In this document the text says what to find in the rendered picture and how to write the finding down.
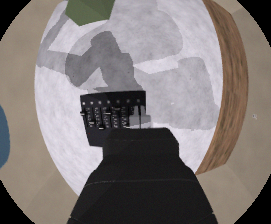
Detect black lighting desk with faders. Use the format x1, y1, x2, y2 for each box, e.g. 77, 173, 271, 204
80, 90, 146, 147

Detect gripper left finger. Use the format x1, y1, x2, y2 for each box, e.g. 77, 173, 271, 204
129, 106, 140, 128

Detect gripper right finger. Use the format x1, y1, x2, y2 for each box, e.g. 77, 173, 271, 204
139, 106, 151, 128

